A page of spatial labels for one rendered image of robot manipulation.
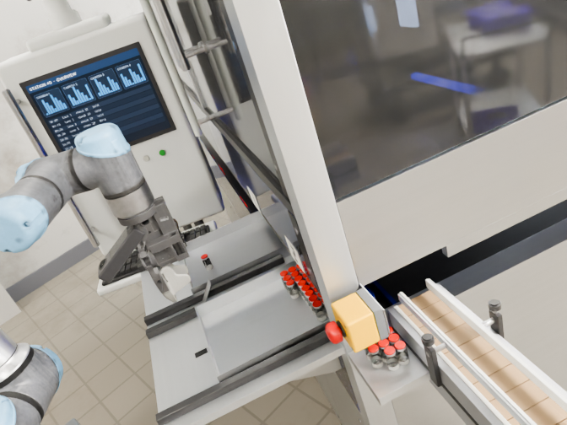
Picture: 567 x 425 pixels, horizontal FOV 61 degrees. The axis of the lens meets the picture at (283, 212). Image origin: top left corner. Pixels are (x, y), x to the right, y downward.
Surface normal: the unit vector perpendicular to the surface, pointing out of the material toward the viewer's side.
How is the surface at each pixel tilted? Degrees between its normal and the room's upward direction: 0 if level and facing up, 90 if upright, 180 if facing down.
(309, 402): 0
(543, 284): 90
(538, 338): 90
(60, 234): 90
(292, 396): 0
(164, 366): 0
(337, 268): 90
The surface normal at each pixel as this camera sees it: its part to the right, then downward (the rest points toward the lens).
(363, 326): 0.33, 0.38
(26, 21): 0.67, 0.18
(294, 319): -0.29, -0.83
